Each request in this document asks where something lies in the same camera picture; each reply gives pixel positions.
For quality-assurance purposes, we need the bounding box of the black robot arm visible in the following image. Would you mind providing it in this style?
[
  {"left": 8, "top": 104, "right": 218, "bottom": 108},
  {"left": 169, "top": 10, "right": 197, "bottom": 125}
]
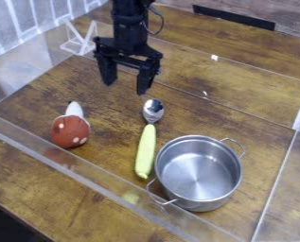
[{"left": 93, "top": 0, "right": 163, "bottom": 95}]

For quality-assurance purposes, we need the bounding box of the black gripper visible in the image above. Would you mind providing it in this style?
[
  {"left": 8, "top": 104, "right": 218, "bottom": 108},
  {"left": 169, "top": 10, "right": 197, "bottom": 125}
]
[{"left": 93, "top": 37, "right": 163, "bottom": 95}]

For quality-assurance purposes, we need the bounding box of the black strip on table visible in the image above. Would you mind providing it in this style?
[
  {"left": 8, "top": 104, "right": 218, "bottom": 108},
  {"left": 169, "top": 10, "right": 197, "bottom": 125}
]
[{"left": 193, "top": 5, "right": 276, "bottom": 31}]

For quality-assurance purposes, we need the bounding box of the silver metal pot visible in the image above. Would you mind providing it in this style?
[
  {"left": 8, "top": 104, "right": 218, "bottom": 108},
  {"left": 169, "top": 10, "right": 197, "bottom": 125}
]
[{"left": 146, "top": 135, "right": 245, "bottom": 212}]

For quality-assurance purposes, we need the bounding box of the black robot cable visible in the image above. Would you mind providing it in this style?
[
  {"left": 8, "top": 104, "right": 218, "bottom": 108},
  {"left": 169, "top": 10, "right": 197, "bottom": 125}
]
[{"left": 141, "top": 4, "right": 166, "bottom": 36}]

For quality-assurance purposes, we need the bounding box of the clear acrylic triangle stand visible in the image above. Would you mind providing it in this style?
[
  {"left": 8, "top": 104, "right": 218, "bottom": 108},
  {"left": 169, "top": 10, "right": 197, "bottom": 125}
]
[{"left": 59, "top": 21, "right": 98, "bottom": 56}]

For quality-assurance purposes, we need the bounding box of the white and brown toy mushroom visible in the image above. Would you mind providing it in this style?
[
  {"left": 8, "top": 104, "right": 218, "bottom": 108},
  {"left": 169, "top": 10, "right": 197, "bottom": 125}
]
[{"left": 51, "top": 101, "right": 90, "bottom": 148}]

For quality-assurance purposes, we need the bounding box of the yellow handled metal spoon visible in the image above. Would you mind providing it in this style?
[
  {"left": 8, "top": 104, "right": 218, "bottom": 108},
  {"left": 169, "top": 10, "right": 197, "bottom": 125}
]
[{"left": 134, "top": 98, "right": 165, "bottom": 179}]

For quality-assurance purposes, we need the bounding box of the clear acrylic barrier wall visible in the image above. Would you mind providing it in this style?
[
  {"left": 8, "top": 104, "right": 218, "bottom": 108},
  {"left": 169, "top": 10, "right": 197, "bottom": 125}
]
[{"left": 0, "top": 118, "right": 244, "bottom": 242}]

